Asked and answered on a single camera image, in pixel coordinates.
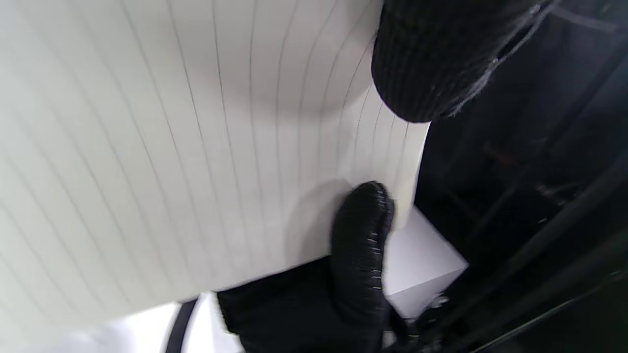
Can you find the person's left hand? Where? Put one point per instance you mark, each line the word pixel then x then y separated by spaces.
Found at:
pixel 353 274

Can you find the stack of lined loose-leaf paper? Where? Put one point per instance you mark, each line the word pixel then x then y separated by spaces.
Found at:
pixel 147 147

